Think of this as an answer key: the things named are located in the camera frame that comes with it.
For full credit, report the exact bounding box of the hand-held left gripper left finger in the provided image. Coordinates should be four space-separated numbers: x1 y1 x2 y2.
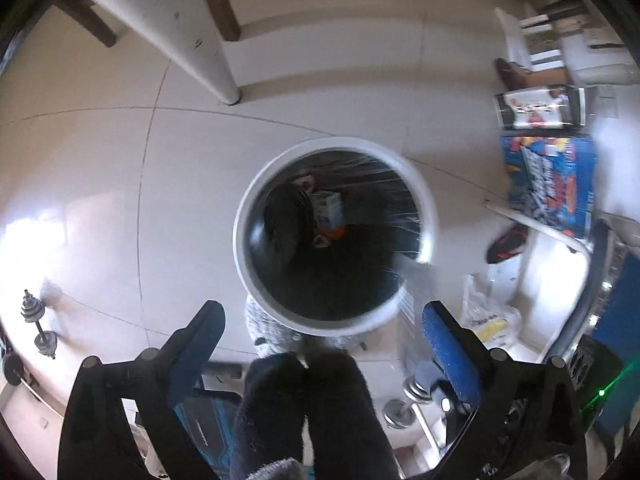
57 300 226 480

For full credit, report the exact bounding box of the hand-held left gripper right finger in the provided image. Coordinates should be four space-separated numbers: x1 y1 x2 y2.
422 301 588 480

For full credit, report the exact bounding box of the white round trash bin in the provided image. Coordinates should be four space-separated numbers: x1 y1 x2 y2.
232 135 441 366

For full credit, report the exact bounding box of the chrome dumbbell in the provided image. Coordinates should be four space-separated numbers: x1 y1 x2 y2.
382 362 451 428

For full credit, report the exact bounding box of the white plastic bag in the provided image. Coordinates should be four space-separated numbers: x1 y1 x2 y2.
461 274 523 348

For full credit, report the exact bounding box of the blue and black mat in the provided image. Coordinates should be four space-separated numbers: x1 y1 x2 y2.
135 360 243 480

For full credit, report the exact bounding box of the grey fuzzy slipper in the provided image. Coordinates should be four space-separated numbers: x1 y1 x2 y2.
244 294 301 361
306 332 368 361

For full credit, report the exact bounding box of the person's left leg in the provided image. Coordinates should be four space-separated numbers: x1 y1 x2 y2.
230 352 313 480

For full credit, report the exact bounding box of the red and black shoe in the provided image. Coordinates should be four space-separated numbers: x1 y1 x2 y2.
486 225 530 265

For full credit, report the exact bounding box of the white metal rack tube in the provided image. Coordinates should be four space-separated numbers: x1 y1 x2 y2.
484 200 593 256

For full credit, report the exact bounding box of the black dumbbell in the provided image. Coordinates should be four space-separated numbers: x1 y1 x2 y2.
20 289 58 360

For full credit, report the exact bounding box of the orange wrapper scrap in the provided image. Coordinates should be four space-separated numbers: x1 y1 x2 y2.
312 225 347 248

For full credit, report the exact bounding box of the crumpled paper wrapper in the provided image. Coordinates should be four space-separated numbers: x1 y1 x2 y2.
310 190 348 231

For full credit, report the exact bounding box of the blue printed cardboard box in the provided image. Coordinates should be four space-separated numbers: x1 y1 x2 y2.
500 130 598 238

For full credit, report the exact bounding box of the red white printed package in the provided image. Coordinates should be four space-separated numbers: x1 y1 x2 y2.
492 84 586 131

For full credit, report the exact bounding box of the dark red shoe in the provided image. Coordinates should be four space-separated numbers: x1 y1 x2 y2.
494 57 538 88

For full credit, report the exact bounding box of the white plastic stool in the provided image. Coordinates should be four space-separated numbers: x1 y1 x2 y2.
494 2 563 73

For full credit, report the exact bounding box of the white table leg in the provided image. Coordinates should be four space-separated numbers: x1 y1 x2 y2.
70 0 242 107

